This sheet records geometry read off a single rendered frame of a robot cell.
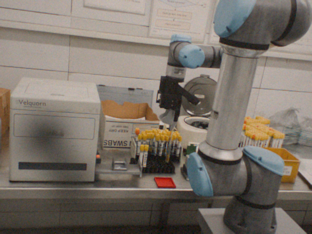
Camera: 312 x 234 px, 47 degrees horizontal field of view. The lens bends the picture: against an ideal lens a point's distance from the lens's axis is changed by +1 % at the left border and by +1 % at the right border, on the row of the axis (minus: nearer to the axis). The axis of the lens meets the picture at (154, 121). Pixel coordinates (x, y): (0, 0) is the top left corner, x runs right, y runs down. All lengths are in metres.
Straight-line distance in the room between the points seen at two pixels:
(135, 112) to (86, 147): 0.63
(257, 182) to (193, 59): 0.44
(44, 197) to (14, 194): 0.09
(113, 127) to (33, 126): 0.43
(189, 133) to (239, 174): 0.68
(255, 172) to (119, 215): 1.28
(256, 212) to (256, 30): 0.49
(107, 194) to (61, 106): 0.35
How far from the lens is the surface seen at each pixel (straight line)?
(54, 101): 1.18
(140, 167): 1.31
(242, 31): 0.83
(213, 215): 1.13
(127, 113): 1.81
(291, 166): 1.56
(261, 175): 1.00
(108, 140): 1.55
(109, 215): 2.14
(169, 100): 1.32
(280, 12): 0.86
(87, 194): 1.26
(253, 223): 1.06
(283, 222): 1.20
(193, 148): 1.42
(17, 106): 1.19
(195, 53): 1.17
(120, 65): 1.81
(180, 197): 1.33
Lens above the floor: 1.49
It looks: 18 degrees down
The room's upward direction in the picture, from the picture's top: 8 degrees clockwise
